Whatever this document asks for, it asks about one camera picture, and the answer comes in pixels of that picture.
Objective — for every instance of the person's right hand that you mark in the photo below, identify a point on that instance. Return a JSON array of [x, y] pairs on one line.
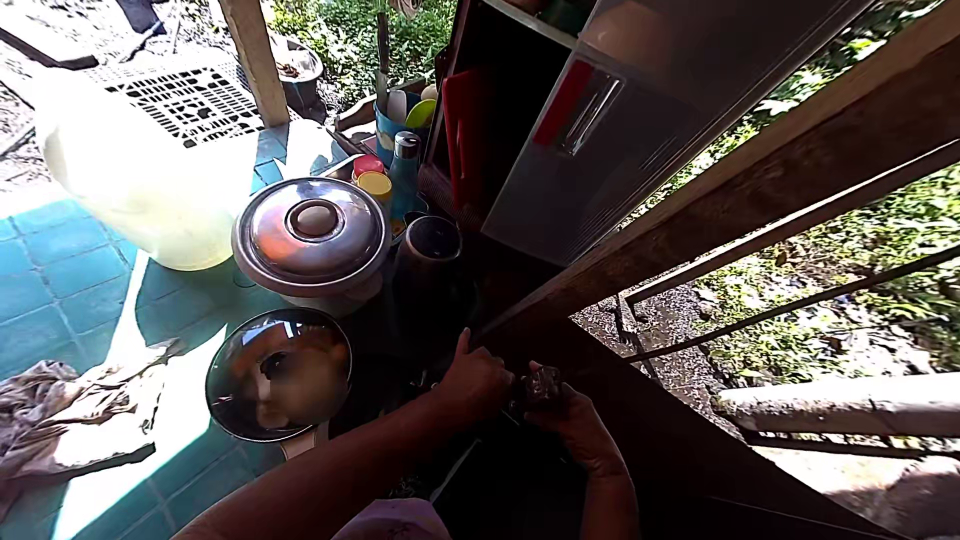
[[582, 433]]

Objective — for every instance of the person's left hand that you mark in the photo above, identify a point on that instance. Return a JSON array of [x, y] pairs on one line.
[[477, 382]]

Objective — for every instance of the person's left fingers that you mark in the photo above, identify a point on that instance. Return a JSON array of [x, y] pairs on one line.
[[463, 343]]

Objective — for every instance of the person's right fingers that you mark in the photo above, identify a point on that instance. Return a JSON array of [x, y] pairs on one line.
[[555, 418]]

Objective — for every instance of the dark brown small block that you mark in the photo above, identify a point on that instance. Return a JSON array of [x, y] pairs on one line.
[[541, 385]]

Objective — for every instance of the person's right forearm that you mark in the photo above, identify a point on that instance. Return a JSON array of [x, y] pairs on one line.
[[609, 506]]

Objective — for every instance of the person's left forearm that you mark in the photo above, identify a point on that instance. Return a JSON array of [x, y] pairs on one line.
[[345, 476]]

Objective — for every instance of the dark tall cylindrical container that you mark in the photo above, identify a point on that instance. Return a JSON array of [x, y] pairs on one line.
[[429, 277]]

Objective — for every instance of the pan with glass lid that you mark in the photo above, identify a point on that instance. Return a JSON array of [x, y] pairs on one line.
[[307, 390]]

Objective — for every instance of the jar with yellow lid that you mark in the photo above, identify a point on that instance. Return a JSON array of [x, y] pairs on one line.
[[374, 185]]

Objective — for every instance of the blue bottle with silver cap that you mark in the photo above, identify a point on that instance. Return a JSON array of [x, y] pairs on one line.
[[405, 171]]

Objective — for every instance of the person's body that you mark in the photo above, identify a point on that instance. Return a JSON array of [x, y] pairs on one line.
[[394, 523]]

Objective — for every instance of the red plastic board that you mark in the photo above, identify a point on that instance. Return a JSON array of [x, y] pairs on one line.
[[465, 142]]

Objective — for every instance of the jar with red lid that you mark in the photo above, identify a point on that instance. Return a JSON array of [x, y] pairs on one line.
[[367, 164]]

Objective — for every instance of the large pot with metal lid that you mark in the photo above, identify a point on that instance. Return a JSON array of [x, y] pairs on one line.
[[279, 255]]

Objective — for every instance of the blue utensil cup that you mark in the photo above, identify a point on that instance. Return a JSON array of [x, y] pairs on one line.
[[388, 135]]

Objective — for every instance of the lime green spoon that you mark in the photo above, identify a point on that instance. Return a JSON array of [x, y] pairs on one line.
[[421, 112]]

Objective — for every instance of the white plastic spoon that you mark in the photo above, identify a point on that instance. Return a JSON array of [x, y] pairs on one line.
[[396, 106]]

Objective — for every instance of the thin dark metal rod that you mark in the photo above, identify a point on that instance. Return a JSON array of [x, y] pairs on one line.
[[787, 297]]

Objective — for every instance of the pale horizontal log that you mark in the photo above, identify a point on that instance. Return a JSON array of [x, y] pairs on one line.
[[847, 407]]

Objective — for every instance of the long dark knife-like utensil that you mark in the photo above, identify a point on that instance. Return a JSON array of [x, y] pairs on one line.
[[382, 60]]

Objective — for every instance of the thick wooden beam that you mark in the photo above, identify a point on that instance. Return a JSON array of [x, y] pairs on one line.
[[720, 169]]

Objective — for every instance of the dark bucket with contents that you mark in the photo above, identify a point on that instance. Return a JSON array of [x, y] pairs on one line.
[[301, 79]]

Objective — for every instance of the translucent pale yellow bucket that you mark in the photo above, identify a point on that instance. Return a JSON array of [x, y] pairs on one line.
[[172, 202]]

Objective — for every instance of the white perforated plastic crate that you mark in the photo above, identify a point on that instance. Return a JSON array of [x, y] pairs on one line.
[[184, 101]]

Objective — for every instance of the crumpled pinkish grey cloth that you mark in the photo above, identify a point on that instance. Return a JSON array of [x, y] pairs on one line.
[[82, 420]]

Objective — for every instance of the upright wooden post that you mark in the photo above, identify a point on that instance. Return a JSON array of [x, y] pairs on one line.
[[257, 64]]

